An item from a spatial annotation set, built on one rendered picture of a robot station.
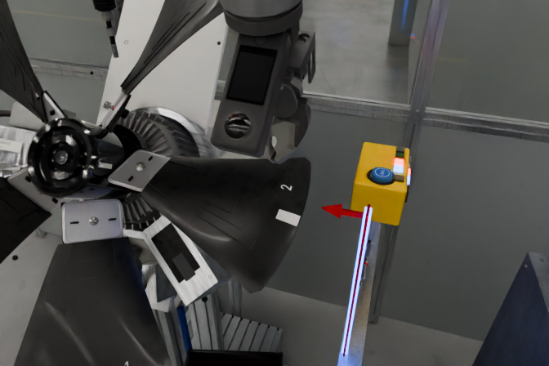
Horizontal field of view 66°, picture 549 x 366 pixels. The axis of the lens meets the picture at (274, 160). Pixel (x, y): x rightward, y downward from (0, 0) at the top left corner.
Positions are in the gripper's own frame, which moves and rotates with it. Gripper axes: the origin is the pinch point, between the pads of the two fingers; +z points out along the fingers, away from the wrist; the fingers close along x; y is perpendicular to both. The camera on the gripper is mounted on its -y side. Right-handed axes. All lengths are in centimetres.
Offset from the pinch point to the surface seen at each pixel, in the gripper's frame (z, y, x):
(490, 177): 66, 59, -44
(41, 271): 138, 13, 133
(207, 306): 96, 8, 35
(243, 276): 11.9, -10.7, 2.1
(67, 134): 3.2, 0.0, 32.5
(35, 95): 2.6, 5.9, 42.6
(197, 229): 9.8, -6.8, 9.9
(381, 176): 26.6, 20.9, -12.7
